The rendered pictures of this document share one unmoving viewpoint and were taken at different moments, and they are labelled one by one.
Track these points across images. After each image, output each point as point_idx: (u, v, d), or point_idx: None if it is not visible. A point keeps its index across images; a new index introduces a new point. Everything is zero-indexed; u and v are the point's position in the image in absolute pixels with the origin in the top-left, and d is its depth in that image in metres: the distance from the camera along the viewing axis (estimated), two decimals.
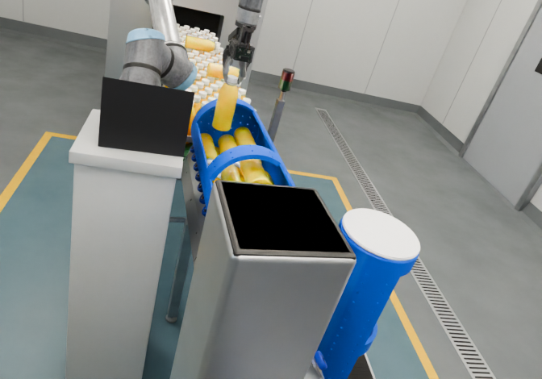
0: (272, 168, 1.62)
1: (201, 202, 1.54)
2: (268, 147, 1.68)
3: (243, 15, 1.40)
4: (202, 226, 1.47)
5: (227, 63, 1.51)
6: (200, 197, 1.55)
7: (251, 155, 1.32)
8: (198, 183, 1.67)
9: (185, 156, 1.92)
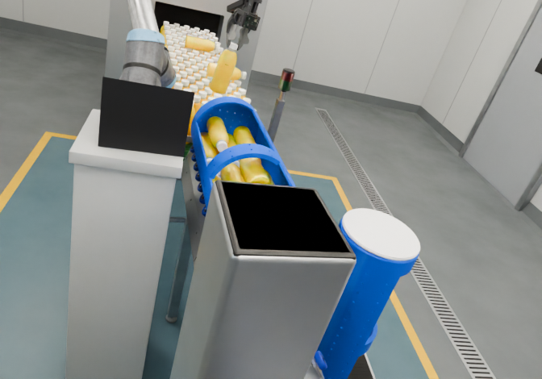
0: (271, 167, 1.62)
1: (202, 202, 1.53)
2: (267, 147, 1.68)
3: None
4: (202, 226, 1.47)
5: (231, 30, 1.68)
6: (199, 198, 1.55)
7: (250, 153, 1.33)
8: (198, 183, 1.67)
9: (185, 156, 1.92)
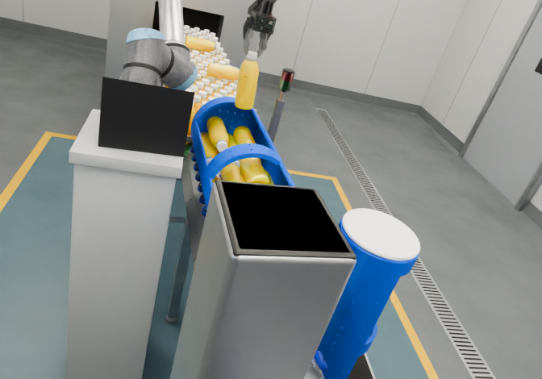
0: (271, 167, 1.62)
1: (202, 202, 1.53)
2: (267, 147, 1.68)
3: None
4: (202, 226, 1.47)
5: (248, 35, 1.49)
6: (199, 198, 1.55)
7: (250, 153, 1.33)
8: (198, 183, 1.67)
9: (185, 156, 1.92)
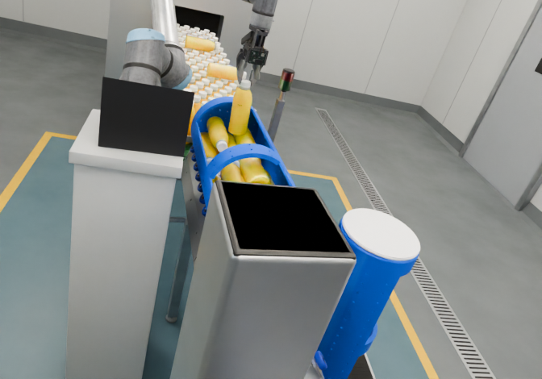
0: (271, 167, 1.62)
1: (202, 202, 1.53)
2: (267, 147, 1.68)
3: (256, 19, 1.43)
4: (202, 226, 1.47)
5: (240, 66, 1.54)
6: (199, 198, 1.55)
7: (250, 153, 1.33)
8: (198, 183, 1.67)
9: (185, 156, 1.92)
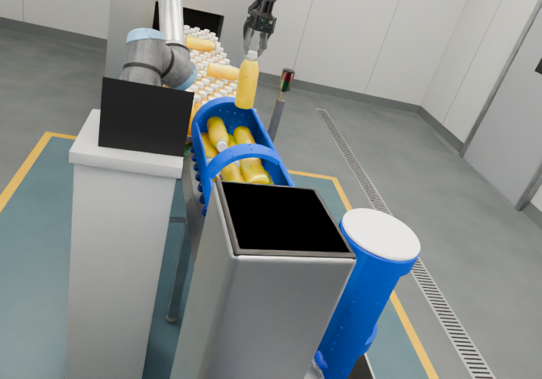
0: (271, 167, 1.62)
1: (202, 202, 1.53)
2: (267, 147, 1.68)
3: None
4: (202, 226, 1.47)
5: (248, 35, 1.49)
6: (199, 198, 1.55)
7: (250, 153, 1.33)
8: (198, 183, 1.67)
9: (185, 156, 1.92)
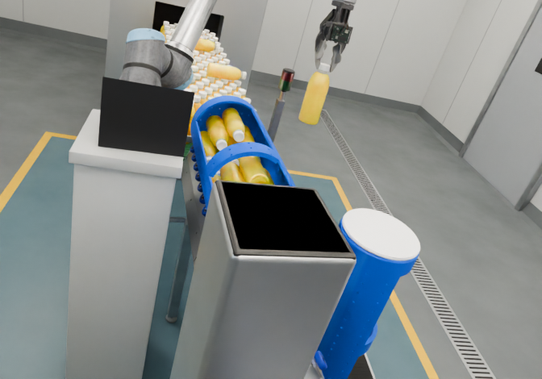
0: (270, 165, 1.63)
1: (205, 201, 1.53)
2: (266, 145, 1.69)
3: None
4: (202, 226, 1.47)
5: (320, 47, 1.41)
6: (199, 199, 1.54)
7: (249, 152, 1.34)
8: (198, 183, 1.67)
9: (185, 156, 1.92)
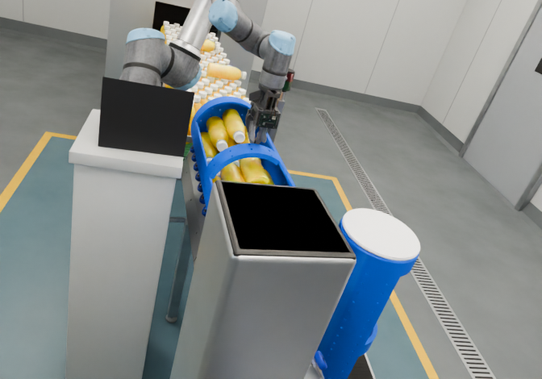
0: (271, 167, 1.62)
1: (202, 202, 1.53)
2: (267, 147, 1.69)
3: (268, 80, 1.25)
4: (202, 226, 1.47)
5: (251, 128, 1.36)
6: (199, 198, 1.55)
7: (250, 153, 1.33)
8: (198, 183, 1.67)
9: (185, 156, 1.92)
